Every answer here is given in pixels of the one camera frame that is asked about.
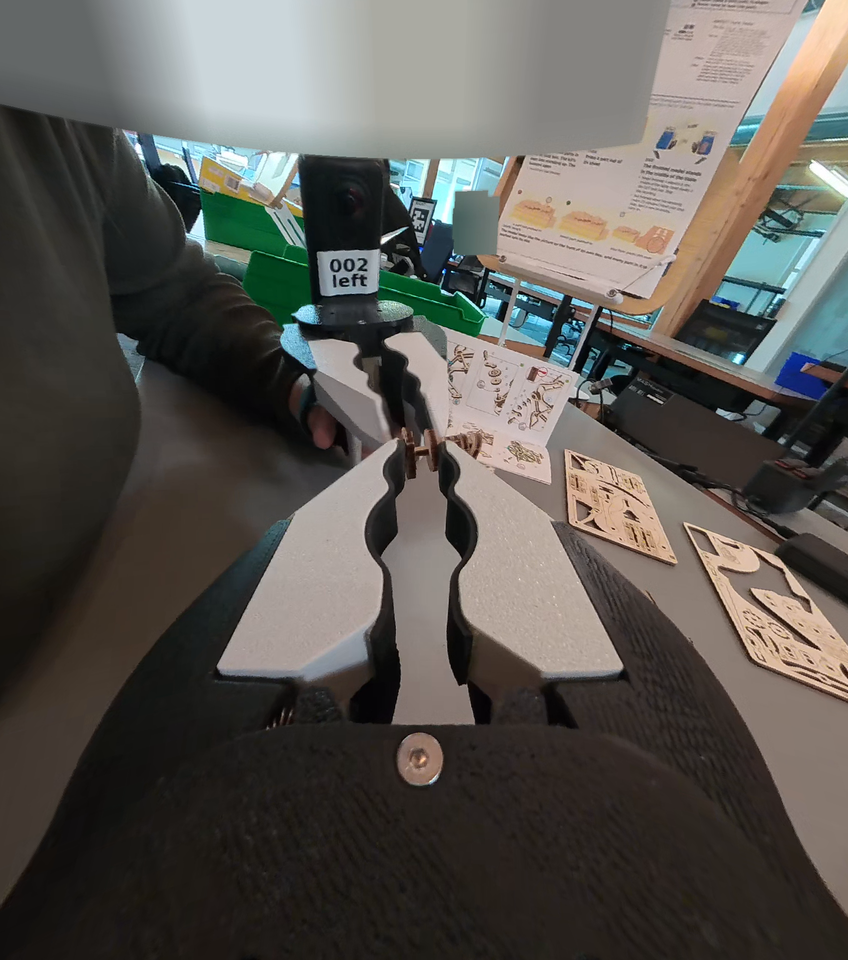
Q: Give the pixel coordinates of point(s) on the black equipment case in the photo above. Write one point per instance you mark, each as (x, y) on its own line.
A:
(678, 420)

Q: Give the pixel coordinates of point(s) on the ceiling light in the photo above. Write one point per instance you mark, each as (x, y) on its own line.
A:
(832, 178)

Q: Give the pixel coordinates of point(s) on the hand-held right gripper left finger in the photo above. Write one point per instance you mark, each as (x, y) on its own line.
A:
(304, 600)

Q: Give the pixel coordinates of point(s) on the background wooden desk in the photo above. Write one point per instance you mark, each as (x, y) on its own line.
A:
(701, 356)

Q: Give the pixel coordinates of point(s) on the person's left hand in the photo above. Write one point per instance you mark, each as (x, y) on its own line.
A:
(326, 433)

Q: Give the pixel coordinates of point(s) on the plain wooden post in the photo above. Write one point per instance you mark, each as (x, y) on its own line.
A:
(768, 150)

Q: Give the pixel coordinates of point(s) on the printed instruction sheet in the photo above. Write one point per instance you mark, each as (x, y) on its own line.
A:
(618, 187)

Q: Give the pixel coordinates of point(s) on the person's torso in olive sweater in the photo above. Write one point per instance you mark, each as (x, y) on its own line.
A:
(26, 412)

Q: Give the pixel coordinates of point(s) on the wooden parts sheet with cutout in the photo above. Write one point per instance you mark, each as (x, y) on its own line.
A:
(828, 675)

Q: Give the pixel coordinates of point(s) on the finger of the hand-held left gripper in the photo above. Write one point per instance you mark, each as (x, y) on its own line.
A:
(427, 382)
(349, 390)

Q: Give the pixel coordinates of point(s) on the wooden gear axle assembly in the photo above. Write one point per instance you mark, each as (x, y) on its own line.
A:
(424, 450)

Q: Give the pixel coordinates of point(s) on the person's left forearm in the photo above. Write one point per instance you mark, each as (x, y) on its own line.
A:
(206, 337)

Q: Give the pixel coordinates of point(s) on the blue storage bin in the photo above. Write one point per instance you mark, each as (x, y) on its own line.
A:
(798, 375)

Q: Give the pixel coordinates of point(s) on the large green plastic bin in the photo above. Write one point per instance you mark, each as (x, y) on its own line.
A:
(439, 304)

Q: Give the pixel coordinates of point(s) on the white clipboard stand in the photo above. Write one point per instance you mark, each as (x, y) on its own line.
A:
(514, 315)

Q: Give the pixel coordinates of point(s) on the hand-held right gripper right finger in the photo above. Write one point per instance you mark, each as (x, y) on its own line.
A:
(536, 600)

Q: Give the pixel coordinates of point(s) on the printed marker tag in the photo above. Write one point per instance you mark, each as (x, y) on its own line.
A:
(421, 217)

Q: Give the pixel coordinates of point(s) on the black mesh office chair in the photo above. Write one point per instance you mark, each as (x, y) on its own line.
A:
(731, 326)

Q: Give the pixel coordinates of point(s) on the white instruction booklet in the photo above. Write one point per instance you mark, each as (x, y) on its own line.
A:
(514, 397)

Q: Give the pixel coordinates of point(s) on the black desktop device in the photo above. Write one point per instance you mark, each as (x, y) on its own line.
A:
(776, 487)

